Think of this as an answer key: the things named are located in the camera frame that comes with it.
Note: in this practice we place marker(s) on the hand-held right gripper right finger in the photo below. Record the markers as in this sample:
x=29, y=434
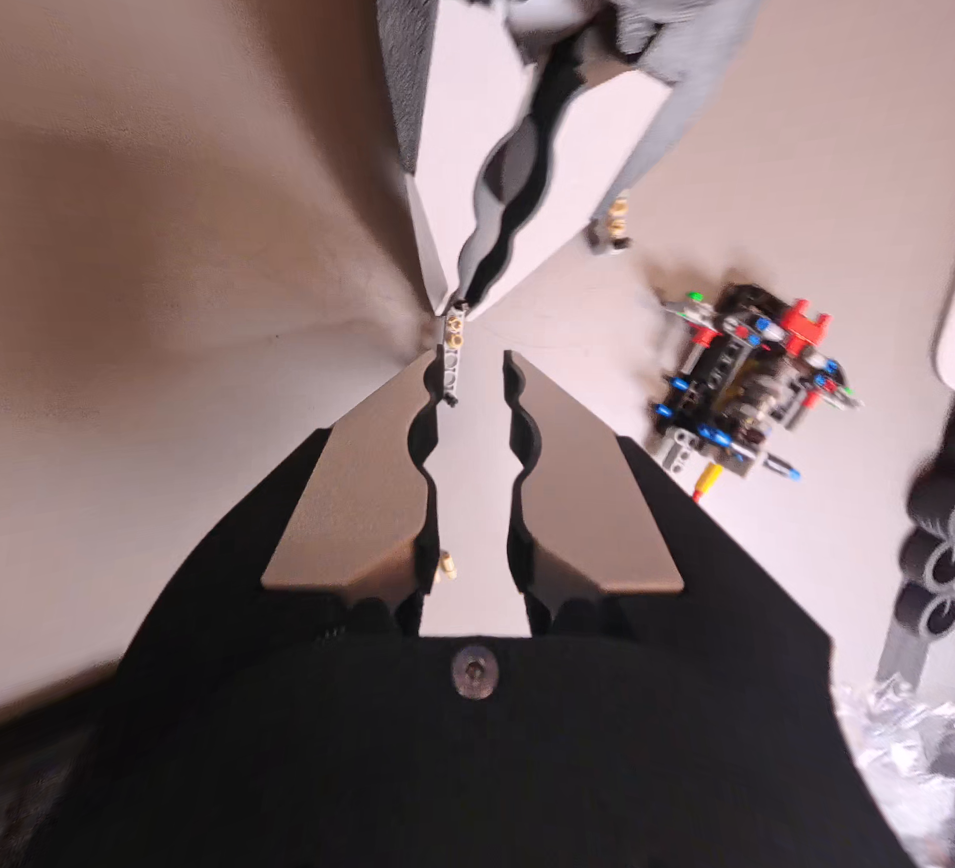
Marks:
x=597, y=510

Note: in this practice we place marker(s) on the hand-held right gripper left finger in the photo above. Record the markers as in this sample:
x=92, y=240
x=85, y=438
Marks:
x=351, y=510

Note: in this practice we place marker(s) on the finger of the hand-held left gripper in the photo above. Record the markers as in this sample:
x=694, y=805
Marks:
x=462, y=99
x=589, y=152

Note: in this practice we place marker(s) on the grey lego beam frame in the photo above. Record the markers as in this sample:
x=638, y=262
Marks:
x=608, y=234
x=451, y=364

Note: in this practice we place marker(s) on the pile of tan lego pins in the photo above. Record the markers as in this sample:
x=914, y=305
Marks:
x=448, y=566

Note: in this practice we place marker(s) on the lego car chassis assembly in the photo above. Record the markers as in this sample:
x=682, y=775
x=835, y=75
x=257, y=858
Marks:
x=746, y=383

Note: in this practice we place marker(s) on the clear plastic bag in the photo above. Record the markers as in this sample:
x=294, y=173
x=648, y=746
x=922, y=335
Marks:
x=903, y=771

